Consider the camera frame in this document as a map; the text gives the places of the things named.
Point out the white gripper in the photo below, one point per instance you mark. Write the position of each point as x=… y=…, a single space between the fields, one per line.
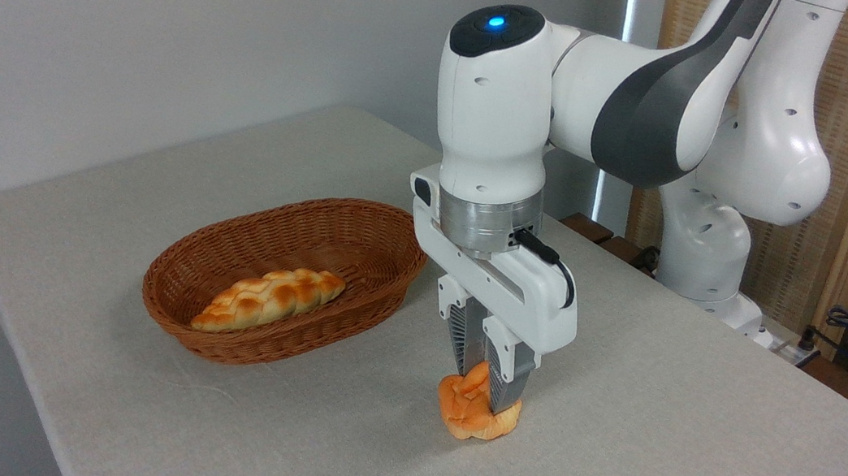
x=530 y=301

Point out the round knotted bread roll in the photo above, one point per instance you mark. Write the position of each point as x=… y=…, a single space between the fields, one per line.
x=462 y=417

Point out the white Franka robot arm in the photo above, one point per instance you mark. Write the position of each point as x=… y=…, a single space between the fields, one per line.
x=653 y=113

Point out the long braided bread loaf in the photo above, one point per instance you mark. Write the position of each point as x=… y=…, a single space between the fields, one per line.
x=268 y=299

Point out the brown wicker oval basket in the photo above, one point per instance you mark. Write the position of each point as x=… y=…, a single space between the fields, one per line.
x=226 y=249

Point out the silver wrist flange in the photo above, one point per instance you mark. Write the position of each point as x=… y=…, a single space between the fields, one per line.
x=483 y=225

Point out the grey tablecloth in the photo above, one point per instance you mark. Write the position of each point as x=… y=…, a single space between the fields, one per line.
x=606 y=475

